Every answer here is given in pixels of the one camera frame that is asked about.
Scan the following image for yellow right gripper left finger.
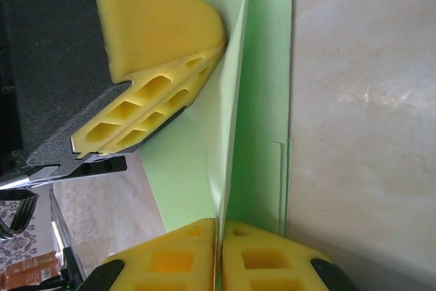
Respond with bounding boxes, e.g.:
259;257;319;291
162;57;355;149
84;218;217;291

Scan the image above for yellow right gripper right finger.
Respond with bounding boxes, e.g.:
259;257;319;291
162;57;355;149
221;219;355;291

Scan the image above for light green paper sheet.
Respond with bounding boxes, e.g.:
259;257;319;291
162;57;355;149
139;0;296;237

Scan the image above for aluminium frame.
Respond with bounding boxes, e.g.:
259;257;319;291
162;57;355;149
49;188;86;291

